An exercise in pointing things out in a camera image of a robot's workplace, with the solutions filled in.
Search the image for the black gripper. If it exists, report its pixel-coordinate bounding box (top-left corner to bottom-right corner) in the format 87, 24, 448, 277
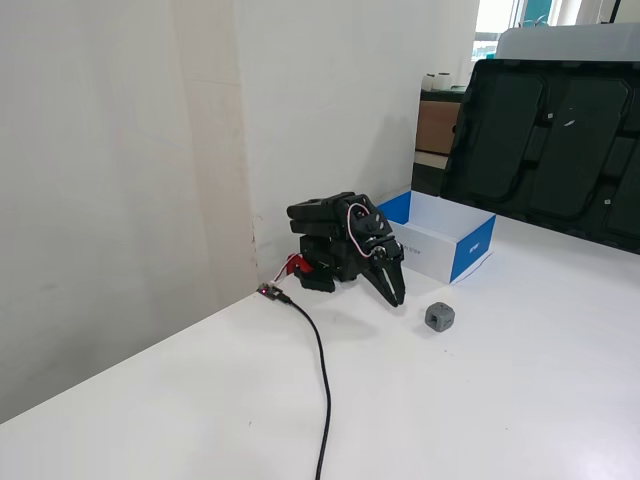
360, 231, 408, 308

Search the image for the gray lettered block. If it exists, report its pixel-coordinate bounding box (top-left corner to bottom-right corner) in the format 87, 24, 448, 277
424, 301, 457, 334

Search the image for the blue and white cardboard box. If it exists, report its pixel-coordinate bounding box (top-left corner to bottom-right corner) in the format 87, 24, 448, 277
375, 190, 497, 286

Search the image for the red clamp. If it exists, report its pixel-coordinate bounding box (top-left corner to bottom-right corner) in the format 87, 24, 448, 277
284, 253, 316, 277

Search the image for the brown cabinet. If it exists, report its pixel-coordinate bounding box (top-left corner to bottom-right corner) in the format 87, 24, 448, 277
412, 89, 464, 197

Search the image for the black plastic tray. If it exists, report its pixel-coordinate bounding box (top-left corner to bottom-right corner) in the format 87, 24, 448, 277
438, 58, 640, 255

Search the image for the white panel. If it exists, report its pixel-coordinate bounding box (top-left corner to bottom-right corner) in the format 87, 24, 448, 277
494, 21, 640, 64

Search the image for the white red servo wire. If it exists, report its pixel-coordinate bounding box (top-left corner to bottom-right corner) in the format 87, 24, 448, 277
345, 201, 387, 262

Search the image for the black USB cable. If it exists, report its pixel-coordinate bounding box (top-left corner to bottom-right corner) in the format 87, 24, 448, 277
276, 291, 334, 480

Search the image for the white red board wire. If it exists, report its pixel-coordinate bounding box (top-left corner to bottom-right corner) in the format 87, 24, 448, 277
271, 259, 296, 287

